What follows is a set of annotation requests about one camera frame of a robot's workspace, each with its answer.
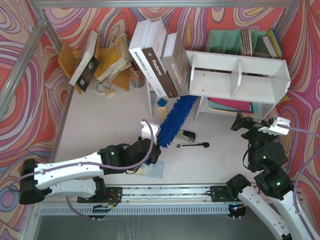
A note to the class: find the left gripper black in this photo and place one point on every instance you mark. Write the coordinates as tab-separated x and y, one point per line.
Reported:
155	150

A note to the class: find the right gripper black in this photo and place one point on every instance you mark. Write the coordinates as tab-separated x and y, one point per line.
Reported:
251	125

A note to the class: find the blue microfiber duster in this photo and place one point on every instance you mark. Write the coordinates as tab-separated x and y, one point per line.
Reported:
172	124

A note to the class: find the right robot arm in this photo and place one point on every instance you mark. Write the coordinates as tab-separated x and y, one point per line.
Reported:
286	220

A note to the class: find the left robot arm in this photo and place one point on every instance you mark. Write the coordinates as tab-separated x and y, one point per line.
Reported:
82	177

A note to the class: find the white bookshelf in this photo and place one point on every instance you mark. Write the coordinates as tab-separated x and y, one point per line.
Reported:
262	81

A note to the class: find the coloured paper stack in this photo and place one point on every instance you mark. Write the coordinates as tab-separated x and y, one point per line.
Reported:
246	107

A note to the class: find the calculator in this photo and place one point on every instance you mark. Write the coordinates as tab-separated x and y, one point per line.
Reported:
152	170

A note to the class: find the pink toy pig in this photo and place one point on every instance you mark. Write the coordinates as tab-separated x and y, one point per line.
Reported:
273	113

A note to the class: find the yellow sticky note pad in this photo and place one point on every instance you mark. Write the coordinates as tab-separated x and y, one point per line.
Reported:
162	112

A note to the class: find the white box cutter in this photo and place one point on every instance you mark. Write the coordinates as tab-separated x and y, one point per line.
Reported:
193	145

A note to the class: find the beige black stapler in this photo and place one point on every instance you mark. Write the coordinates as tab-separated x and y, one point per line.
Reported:
187	136

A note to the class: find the blue small box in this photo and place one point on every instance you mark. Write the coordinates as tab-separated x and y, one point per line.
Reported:
162	102

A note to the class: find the green desk organizer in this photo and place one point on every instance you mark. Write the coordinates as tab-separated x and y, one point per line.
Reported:
245	42

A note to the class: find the grey Lonely Ones book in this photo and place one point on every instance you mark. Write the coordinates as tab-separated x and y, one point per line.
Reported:
177	64

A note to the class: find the yellow books stack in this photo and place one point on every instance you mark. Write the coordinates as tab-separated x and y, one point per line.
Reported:
114	60

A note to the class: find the black white book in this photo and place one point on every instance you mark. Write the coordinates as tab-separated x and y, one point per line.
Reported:
86	63

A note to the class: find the brown Fredonia book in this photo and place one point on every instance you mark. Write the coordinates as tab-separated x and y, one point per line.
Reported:
160	80

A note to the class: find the white Mademoiselle book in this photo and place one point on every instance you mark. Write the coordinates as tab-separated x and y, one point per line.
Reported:
136	46

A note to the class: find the yellow wooden book rack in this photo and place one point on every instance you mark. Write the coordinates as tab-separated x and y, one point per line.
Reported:
67	59

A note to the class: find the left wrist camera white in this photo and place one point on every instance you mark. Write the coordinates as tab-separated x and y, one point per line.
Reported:
149	129

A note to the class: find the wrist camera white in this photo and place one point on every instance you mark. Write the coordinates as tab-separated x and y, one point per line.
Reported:
149	129
279	127

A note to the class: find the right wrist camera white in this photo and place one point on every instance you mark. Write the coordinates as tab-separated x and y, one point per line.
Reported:
279	127

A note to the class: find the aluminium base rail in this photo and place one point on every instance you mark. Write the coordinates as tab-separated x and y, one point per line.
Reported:
169	200

